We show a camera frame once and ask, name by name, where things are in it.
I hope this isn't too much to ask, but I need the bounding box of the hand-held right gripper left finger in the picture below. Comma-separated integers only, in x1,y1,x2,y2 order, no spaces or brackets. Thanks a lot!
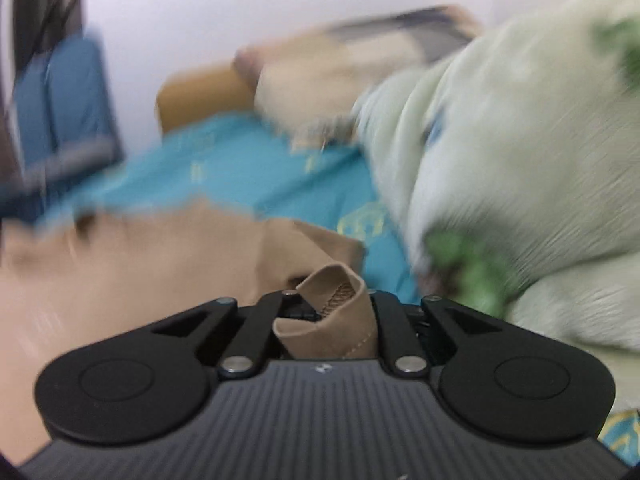
150,289,303,380

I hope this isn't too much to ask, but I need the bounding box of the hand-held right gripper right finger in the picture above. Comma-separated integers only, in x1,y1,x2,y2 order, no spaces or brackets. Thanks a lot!
369,290,504,380

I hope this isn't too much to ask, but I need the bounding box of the tan garment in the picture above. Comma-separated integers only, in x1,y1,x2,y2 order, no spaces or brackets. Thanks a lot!
0,196,382,468

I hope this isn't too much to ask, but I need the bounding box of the teal printed bedsheet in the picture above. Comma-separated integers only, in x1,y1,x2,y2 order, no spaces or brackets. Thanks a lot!
35,112,640,463

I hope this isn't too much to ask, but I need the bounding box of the pale green printed blanket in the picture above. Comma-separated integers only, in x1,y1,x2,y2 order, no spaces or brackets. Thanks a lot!
351,0,640,413

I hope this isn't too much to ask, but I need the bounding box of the brown headboard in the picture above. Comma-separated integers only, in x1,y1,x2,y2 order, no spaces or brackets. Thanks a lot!
156,62,257,136

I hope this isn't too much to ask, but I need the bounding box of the beige pillow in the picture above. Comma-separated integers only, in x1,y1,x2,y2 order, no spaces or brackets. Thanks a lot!
234,5,487,153

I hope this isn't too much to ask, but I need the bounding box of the blue chair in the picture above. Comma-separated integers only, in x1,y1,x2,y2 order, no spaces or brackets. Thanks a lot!
0,27,125,223

